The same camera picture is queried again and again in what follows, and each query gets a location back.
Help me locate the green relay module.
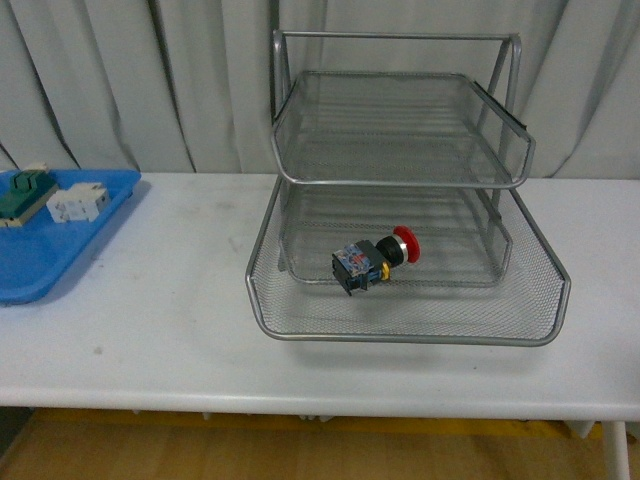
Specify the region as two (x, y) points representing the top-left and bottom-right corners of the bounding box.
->
(1, 163), (59, 228)

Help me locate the white circuit breaker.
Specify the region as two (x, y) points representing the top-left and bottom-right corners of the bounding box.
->
(46, 182), (111, 223)

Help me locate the blue plastic tray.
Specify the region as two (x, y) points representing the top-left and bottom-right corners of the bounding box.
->
(1, 169), (141, 305)

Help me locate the white curtain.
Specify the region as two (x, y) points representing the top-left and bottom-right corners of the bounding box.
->
(1, 1), (639, 179)

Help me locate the silver mesh tiered rack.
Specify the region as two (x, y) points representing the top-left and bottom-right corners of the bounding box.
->
(245, 30), (571, 347)

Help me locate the red emergency stop button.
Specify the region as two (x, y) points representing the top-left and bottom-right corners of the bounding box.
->
(332, 225), (421, 296)

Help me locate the white table leg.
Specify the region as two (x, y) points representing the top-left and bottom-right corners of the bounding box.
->
(602, 421), (631, 480)

